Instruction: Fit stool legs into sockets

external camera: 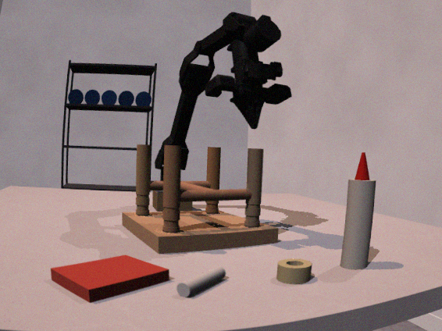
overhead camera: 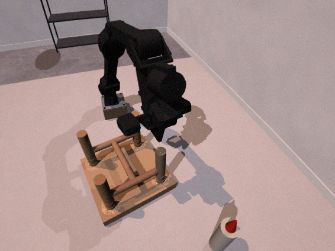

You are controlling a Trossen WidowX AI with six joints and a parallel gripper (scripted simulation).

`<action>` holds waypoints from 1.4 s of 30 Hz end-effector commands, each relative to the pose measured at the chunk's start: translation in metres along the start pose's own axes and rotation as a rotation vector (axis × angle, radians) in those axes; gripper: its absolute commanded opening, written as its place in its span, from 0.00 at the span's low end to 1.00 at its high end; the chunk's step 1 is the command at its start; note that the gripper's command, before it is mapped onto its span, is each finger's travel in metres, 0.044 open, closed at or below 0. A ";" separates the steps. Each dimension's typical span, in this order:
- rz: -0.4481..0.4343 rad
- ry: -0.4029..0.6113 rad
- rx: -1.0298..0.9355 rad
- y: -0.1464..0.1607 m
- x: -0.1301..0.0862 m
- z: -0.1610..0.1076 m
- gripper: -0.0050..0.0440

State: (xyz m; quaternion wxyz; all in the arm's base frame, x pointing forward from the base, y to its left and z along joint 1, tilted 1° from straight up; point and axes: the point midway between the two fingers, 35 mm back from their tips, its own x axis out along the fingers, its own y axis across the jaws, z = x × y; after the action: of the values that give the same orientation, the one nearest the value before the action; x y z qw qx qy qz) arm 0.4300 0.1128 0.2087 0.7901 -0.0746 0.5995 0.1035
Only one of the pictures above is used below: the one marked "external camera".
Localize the brown wooden stool seat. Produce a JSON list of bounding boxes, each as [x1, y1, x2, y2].
[[122, 210, 279, 254]]

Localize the red flat block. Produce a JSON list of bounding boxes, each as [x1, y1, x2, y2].
[[51, 255, 169, 303]]

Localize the tan short hollow cylinder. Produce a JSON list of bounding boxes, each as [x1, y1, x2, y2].
[[276, 258, 312, 284]]

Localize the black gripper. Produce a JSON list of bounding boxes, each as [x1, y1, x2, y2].
[[205, 55, 292, 129]]

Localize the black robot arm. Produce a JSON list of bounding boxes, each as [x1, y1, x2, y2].
[[155, 12, 283, 180]]

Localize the brown wooden stool legs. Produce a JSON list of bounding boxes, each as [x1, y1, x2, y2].
[[136, 144, 263, 233]]

